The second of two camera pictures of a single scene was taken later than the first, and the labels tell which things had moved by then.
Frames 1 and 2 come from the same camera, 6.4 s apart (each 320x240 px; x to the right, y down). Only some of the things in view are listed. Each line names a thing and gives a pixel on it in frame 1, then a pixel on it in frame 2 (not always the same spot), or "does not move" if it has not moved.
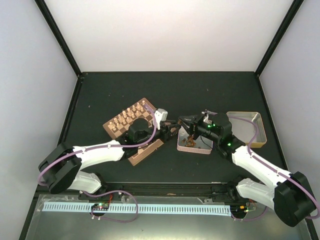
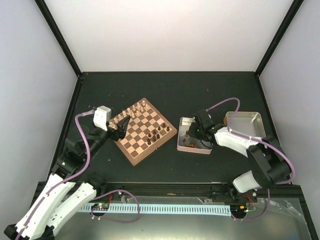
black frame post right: x=289 y=16 does not move
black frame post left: x=54 y=28 does not move
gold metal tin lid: x=244 y=131 does not move
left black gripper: x=166 y=129 to x=121 y=129
